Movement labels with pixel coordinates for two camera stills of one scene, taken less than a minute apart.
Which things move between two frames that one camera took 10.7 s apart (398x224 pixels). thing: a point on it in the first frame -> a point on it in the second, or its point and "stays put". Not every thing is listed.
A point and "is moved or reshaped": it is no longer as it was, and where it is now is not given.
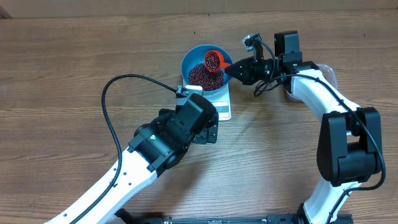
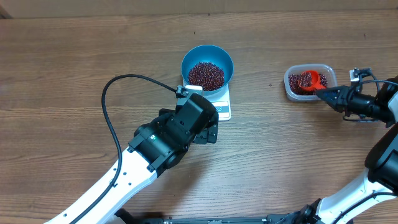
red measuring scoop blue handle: x=213 y=61 is moved or reshaped
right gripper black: x=249 y=75 -> x=346 y=99
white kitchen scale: x=221 y=100 stays put
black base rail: x=130 y=216 stays put
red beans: x=204 y=79 stays put
